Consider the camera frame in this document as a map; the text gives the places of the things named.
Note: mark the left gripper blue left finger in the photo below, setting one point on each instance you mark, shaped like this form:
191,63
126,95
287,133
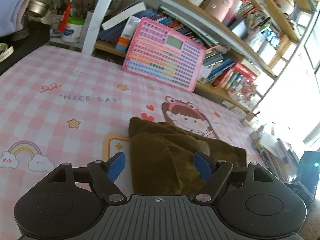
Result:
115,165

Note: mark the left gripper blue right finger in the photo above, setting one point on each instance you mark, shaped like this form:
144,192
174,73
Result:
204,165

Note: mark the brown velvet garment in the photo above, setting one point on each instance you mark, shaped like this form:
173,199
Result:
161,158

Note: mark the pink checkered cartoon table mat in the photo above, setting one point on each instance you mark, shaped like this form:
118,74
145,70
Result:
61,106

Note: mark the red dictionary book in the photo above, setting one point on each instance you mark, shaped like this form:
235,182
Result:
234,76

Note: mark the pink learning tablet toy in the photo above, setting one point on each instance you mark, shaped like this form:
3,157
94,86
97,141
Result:
162,54

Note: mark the white tub green lid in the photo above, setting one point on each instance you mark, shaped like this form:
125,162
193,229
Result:
73,29

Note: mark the orange white box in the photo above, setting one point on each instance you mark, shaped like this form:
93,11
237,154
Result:
127,34

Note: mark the white thick book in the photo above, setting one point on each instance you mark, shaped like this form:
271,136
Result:
123,15

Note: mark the brass bowl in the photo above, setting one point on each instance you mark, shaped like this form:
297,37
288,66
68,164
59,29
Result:
38,8

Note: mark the lavender folded cloth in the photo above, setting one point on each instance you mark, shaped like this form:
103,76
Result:
11,15

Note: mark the white shelf post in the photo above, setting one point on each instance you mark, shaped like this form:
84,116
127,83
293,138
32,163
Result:
94,26

